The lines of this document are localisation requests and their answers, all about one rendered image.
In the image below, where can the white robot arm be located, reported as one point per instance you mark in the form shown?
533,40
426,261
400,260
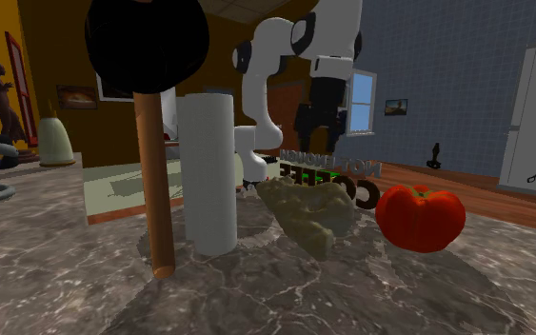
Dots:
260,55

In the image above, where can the dark human statue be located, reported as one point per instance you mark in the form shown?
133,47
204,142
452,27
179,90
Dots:
3,102

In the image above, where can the white framed wall picture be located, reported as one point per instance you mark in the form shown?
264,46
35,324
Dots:
109,95

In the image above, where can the dark framed wall picture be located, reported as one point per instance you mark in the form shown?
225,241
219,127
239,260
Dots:
76,97

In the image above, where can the white refrigerator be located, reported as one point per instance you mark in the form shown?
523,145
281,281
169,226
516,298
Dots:
534,120

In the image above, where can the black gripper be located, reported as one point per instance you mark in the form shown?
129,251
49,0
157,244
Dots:
327,92

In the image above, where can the red framed door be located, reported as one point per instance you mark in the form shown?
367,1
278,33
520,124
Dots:
19,79

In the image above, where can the white paper towel roll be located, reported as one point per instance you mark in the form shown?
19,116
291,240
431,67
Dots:
207,171

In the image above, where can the pale green bell-shaped vase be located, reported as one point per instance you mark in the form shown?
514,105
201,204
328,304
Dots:
55,141

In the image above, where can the small wall picture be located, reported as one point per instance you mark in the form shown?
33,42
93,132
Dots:
396,107

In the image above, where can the brown door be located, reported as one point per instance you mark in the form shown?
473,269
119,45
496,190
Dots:
283,111

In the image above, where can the red tomato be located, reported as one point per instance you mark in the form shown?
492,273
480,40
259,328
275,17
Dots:
418,220

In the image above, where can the small black figure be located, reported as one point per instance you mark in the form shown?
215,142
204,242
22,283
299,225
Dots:
433,157

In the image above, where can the beige bread chunk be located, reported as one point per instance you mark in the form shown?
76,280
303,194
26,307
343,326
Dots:
304,208

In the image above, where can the white framed window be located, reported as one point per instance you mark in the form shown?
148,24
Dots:
361,102

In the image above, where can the grey and black letter sign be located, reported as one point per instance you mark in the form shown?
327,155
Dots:
365,190

